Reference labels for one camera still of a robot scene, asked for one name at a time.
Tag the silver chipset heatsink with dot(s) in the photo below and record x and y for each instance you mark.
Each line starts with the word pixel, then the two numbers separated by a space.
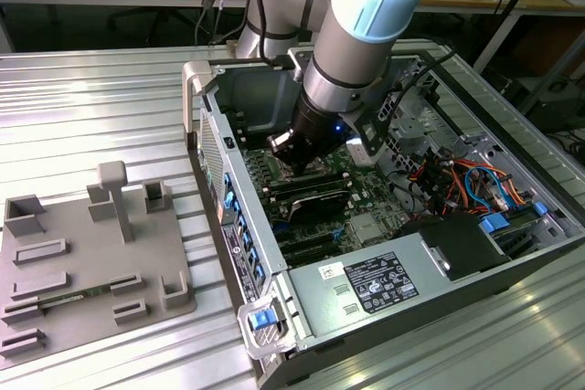
pixel 368 228

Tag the grey power supply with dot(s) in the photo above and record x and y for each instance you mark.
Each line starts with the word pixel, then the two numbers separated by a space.
pixel 315 298

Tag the small blue clip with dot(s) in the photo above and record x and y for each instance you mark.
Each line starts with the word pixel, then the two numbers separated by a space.
pixel 539 208

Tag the green RAM stick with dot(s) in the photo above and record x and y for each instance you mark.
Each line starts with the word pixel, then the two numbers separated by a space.
pixel 77 294

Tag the blue slot retention strip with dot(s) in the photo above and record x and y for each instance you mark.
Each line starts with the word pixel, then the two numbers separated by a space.
pixel 228 203

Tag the silver perforated drive cage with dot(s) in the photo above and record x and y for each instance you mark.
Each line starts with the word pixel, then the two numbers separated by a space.
pixel 420 129

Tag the green motherboard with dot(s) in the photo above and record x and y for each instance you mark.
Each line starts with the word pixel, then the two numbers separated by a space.
pixel 370 191

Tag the blue disk carrier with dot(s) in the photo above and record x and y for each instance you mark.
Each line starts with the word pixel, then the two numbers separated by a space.
pixel 496 223

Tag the open grey PC case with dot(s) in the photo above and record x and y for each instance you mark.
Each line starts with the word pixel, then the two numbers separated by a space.
pixel 269 88

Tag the black plastic shroud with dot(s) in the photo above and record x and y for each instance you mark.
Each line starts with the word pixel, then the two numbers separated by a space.
pixel 457 244

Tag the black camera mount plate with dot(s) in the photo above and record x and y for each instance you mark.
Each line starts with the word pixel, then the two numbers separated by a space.
pixel 299 63

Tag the grey parts rack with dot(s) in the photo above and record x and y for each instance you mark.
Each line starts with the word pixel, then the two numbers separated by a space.
pixel 91 253

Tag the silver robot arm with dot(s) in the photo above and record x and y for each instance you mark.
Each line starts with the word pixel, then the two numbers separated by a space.
pixel 356 56

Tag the white camera on black bracket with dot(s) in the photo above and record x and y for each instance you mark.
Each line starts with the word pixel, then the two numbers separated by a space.
pixel 370 129

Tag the black expansion card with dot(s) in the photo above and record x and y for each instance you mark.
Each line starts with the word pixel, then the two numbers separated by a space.
pixel 320 207

